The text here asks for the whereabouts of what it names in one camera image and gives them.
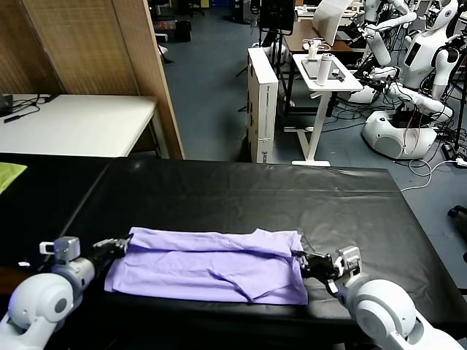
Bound grey tablet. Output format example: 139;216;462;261
301;59;347;80

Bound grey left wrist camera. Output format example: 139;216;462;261
39;236;81;264

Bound glossy black table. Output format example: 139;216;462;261
0;152;110;273

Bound small white desk device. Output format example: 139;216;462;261
301;37;331;59

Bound white table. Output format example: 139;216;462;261
0;93;169;160

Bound tall white cardboard box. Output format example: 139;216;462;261
246;47;279;164

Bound black trash bin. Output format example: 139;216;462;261
176;20;192;43

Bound wooden partition screen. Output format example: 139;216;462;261
0;0;185;160

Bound yellow-green cloth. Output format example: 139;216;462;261
0;163;28;195

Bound white curved panel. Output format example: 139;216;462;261
311;0;354;47

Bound black chair wheel base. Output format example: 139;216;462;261
447;205;467;263

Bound white humanoid robot black shoulders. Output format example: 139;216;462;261
360;0;467;161

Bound purple t-shirt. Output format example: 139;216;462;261
104;227;309;306

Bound small white floor object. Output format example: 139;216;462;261
156;44;171;66

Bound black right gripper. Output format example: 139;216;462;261
293;251;339;280

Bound brown desk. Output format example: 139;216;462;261
282;22;367;117

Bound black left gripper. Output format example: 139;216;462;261
89;235;134;273

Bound white drink bottle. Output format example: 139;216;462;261
315;53;333;87

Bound power strip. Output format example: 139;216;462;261
440;143;467;166

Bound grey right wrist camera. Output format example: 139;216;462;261
333;246;363;281

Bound white floor cable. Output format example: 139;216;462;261
399;156;460;193

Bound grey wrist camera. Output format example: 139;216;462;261
39;236;81;264
333;246;363;281

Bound black cable with adapter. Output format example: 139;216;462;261
10;93;58;112

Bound white standing side desk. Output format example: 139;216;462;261
283;53;364;168

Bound black screen on tripod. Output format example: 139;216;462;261
235;0;296;112

